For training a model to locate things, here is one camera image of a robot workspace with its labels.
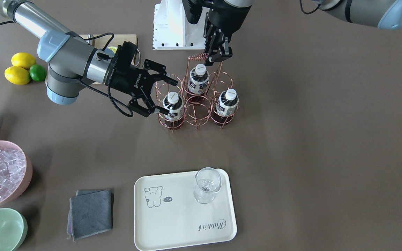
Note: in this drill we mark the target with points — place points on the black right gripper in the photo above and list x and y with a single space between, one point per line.
128 84

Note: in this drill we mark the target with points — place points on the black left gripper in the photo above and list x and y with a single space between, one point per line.
226 21

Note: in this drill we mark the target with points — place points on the copper wire bottle basket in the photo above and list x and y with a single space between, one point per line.
200 109

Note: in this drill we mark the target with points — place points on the tea bottle white cap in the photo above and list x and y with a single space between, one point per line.
175 105

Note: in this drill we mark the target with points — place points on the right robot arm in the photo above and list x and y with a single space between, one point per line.
71 59

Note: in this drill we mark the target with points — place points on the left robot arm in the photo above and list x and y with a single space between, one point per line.
382 14

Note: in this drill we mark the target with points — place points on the steel muddler black tip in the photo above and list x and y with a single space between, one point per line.
90 39

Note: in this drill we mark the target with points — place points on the green lime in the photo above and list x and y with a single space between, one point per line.
37 73

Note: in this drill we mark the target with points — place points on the clear wine glass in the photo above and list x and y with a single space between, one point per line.
207 183

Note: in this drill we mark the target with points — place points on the yellow lemon upper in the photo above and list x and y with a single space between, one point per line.
23 60

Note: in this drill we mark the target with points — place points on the yellow lemon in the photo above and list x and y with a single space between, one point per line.
23 60
17 75

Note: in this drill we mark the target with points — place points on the cream rabbit tray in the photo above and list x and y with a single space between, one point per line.
167 215

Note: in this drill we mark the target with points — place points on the yellow lemon lower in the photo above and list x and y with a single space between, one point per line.
17 75

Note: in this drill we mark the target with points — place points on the grey folded cloth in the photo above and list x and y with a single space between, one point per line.
90 213

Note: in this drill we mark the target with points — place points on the pink bowl of ice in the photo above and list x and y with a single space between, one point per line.
15 171

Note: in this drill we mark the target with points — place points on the green empty bowl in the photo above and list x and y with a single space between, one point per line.
13 229

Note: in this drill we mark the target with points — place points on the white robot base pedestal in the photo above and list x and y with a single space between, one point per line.
172 31

